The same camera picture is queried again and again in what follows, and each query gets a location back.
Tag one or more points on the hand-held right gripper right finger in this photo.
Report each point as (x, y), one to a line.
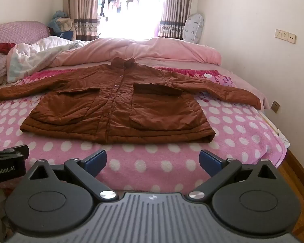
(210, 161)

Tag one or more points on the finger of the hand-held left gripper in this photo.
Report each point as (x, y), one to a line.
(17, 150)

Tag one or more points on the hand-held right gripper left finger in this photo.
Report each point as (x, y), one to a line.
(96, 160)

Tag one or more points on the brown padded jacket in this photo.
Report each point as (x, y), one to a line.
(116, 106)

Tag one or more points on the clothes heap in corner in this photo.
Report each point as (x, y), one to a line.
(57, 16)

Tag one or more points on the pink dotted floral blanket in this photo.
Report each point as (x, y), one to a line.
(167, 162)

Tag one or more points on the pink bed sheet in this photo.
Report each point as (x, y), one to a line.
(239, 72)

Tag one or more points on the white pastel quilt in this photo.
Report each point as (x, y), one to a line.
(35, 55)

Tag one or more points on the red knitted cloth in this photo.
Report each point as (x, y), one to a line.
(3, 48)

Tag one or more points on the pink quilted headboard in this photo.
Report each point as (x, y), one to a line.
(15, 33)

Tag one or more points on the pink duvet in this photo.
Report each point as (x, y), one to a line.
(167, 50)

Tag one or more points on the blue bag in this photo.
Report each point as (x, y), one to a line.
(67, 35)

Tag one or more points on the beige cloth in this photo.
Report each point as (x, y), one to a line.
(68, 24)

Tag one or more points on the purple cloth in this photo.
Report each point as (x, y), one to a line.
(157, 29)

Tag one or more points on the striped brown curtain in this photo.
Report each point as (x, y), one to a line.
(82, 7)
(176, 7)

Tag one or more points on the wooden bed frame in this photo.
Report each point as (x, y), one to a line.
(281, 136)

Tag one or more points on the gold wall socket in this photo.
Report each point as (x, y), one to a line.
(275, 106)

